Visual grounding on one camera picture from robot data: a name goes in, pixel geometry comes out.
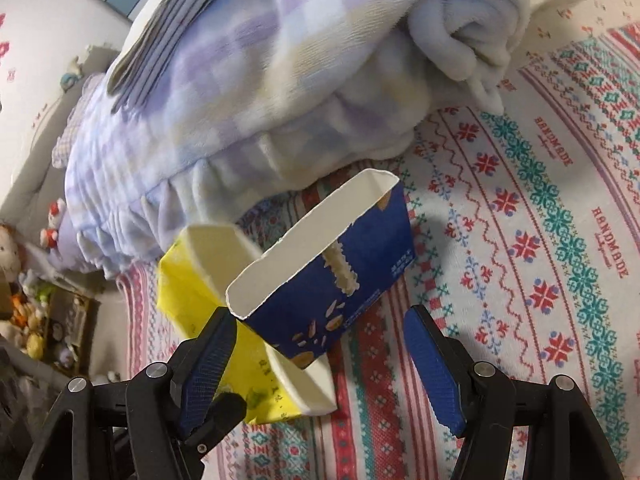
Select blue yellow torn box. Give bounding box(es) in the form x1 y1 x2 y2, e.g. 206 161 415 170
157 169 414 424

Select folded grey sheet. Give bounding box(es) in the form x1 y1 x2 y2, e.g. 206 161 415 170
106 0 214 113

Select lavender pillow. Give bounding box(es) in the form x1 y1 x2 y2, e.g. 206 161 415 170
48 214 100 273

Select wooden shelf with toys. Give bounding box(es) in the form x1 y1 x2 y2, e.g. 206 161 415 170
1 224 99 377

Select patterned red teal bedspread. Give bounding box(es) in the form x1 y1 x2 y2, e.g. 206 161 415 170
117 0 640 480

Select grey headboard cushion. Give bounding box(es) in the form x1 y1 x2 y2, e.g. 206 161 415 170
1 46 118 226

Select folded blue plaid blanket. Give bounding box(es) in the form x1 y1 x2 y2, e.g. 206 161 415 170
64 0 530 276

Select red white plush toy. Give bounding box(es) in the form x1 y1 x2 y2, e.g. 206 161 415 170
40 198 66 249

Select checkered small pillow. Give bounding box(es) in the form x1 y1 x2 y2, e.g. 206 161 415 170
51 73 106 169

